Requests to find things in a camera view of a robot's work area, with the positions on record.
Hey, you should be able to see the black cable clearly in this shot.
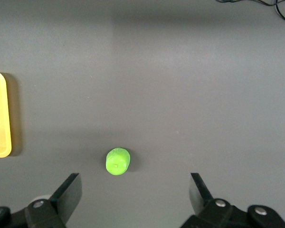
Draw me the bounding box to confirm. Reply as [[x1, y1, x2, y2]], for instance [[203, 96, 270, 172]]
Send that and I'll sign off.
[[215, 0, 285, 23]]

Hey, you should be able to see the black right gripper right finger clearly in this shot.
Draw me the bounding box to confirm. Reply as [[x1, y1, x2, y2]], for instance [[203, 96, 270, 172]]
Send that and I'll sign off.
[[180, 172, 285, 228]]

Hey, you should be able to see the green toy pepper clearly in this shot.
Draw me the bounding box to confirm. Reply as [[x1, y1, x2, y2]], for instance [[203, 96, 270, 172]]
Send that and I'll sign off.
[[105, 147, 132, 176]]

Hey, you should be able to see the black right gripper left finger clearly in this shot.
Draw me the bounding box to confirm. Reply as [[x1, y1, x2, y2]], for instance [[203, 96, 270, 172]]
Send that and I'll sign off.
[[0, 172, 83, 228]]

